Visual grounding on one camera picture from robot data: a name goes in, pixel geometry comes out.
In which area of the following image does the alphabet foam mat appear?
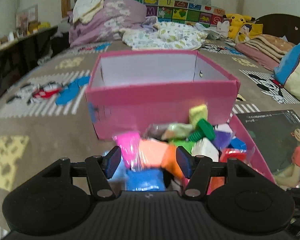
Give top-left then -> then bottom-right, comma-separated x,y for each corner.
135,0 -> 225,28

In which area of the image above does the blue and cream pillow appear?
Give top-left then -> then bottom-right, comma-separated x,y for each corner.
274,43 -> 300,101

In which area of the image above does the framed picture board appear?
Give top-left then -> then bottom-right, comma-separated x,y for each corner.
15,4 -> 38,31

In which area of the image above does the purple clay bag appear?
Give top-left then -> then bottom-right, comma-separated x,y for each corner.
212,131 -> 234,151

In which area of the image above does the yellow green clay bag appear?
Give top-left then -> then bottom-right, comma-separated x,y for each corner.
189,104 -> 208,127

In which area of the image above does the salmon orange clay bag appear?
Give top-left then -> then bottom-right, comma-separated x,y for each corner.
139,139 -> 168,168

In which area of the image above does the pale green clay bag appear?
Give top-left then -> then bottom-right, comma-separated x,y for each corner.
161,123 -> 194,140

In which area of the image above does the blue clay bag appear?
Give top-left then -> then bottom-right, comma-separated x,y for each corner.
126,168 -> 166,191

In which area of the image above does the yellow Pikachu plush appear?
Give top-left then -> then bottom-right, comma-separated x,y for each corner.
223,14 -> 263,43

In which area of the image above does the white clay bag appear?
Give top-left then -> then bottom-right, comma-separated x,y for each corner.
191,138 -> 219,162

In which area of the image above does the Mickey Mouse bed sheet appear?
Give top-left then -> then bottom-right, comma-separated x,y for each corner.
0,38 -> 300,233

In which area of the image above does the cream white cloth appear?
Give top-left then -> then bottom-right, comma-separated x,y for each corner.
72,0 -> 104,24

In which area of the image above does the dark wooden desk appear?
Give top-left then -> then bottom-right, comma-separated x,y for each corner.
0,26 -> 58,81

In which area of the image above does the green plastic screw toy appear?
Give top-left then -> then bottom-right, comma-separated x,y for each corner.
188,119 -> 216,142

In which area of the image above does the folded pink brown blanket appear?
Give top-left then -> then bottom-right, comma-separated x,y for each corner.
235,34 -> 295,71

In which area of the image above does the pink cardboard box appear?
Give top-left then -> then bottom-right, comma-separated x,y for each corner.
85,50 -> 240,140

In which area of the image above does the purple floral duvet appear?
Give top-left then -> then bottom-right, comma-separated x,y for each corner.
69,0 -> 147,47

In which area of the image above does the white leaf pattern blanket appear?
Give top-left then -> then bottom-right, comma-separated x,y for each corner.
120,22 -> 208,50

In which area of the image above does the box lid with woman photo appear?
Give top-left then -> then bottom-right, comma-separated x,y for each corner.
236,109 -> 300,189

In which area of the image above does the pink clay bag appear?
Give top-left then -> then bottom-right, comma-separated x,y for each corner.
113,131 -> 141,169

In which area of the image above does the dark wooden headboard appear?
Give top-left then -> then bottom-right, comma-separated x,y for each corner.
255,14 -> 300,44

